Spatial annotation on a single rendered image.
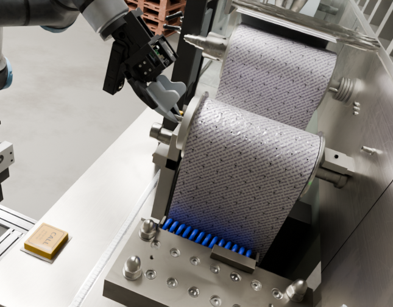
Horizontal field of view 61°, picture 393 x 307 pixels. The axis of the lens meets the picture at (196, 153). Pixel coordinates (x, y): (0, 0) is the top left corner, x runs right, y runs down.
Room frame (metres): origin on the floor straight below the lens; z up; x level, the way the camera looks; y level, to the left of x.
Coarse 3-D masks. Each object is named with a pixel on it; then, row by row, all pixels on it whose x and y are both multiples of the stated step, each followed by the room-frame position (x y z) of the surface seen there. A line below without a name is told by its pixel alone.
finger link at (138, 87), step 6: (132, 78) 0.56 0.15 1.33; (132, 84) 0.55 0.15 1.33; (138, 84) 0.55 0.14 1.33; (144, 84) 0.57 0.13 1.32; (138, 90) 0.55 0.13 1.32; (144, 90) 0.56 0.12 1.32; (138, 96) 0.55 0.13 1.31; (144, 96) 0.55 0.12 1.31; (150, 96) 0.56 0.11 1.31; (144, 102) 0.55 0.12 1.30; (150, 102) 0.56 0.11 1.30
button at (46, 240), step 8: (48, 224) 0.51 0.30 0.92; (40, 232) 0.48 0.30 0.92; (48, 232) 0.48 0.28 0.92; (56, 232) 0.49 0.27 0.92; (64, 232) 0.50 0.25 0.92; (32, 240) 0.45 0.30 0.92; (40, 240) 0.46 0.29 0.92; (48, 240) 0.46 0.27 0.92; (56, 240) 0.47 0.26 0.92; (64, 240) 0.48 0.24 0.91; (24, 248) 0.44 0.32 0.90; (32, 248) 0.44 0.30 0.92; (40, 248) 0.44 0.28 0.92; (48, 248) 0.44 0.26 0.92; (56, 248) 0.45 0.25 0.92; (48, 256) 0.43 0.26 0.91
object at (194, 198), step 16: (192, 176) 0.53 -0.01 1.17; (176, 192) 0.54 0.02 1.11; (192, 192) 0.53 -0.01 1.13; (208, 192) 0.53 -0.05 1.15; (224, 192) 0.52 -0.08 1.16; (176, 208) 0.53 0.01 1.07; (192, 208) 0.53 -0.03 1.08; (208, 208) 0.53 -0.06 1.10; (224, 208) 0.52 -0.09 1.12; (240, 208) 0.52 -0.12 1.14; (256, 208) 0.51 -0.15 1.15; (272, 208) 0.51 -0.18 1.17; (192, 224) 0.53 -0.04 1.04; (208, 224) 0.52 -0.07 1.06; (224, 224) 0.52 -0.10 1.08; (240, 224) 0.52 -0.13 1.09; (256, 224) 0.51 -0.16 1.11; (272, 224) 0.51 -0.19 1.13; (240, 240) 0.51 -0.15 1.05; (256, 240) 0.51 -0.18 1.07; (272, 240) 0.51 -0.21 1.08
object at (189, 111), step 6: (192, 102) 0.59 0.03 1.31; (186, 108) 0.57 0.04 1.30; (192, 108) 0.57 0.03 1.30; (186, 114) 0.56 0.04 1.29; (192, 114) 0.56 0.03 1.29; (186, 120) 0.55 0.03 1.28; (180, 126) 0.55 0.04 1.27; (186, 126) 0.55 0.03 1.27; (180, 132) 0.54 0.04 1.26; (180, 138) 0.54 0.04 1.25; (180, 144) 0.55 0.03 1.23
